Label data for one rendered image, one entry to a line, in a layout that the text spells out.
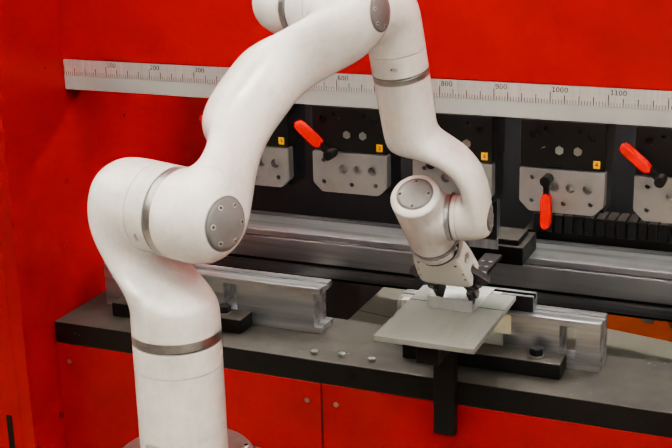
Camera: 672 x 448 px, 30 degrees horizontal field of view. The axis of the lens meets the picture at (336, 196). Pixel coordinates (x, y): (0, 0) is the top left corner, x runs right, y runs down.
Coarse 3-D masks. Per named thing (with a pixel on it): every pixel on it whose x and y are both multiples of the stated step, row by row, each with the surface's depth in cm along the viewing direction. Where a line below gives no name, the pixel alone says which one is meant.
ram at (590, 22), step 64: (64, 0) 249; (128, 0) 244; (192, 0) 238; (448, 0) 218; (512, 0) 214; (576, 0) 210; (640, 0) 205; (192, 64) 242; (448, 64) 221; (512, 64) 217; (576, 64) 212; (640, 64) 208
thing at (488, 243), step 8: (496, 200) 229; (496, 208) 228; (496, 216) 229; (496, 224) 229; (496, 232) 230; (472, 240) 233; (480, 240) 232; (488, 240) 232; (496, 240) 231; (488, 248) 232; (496, 248) 232
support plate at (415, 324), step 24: (432, 288) 236; (408, 312) 224; (432, 312) 224; (456, 312) 224; (480, 312) 223; (504, 312) 224; (384, 336) 214; (408, 336) 214; (432, 336) 213; (456, 336) 213; (480, 336) 213
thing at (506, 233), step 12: (504, 228) 258; (516, 228) 258; (504, 240) 252; (516, 240) 251; (528, 240) 254; (480, 252) 253; (492, 252) 252; (504, 252) 251; (516, 252) 250; (528, 252) 254; (480, 264) 246; (492, 264) 246; (516, 264) 251
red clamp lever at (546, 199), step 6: (546, 174) 217; (540, 180) 216; (546, 180) 215; (552, 180) 217; (546, 186) 216; (546, 192) 217; (546, 198) 217; (540, 204) 218; (546, 204) 217; (540, 210) 218; (546, 210) 217; (540, 216) 218; (546, 216) 218; (540, 222) 219; (546, 222) 218; (546, 228) 218
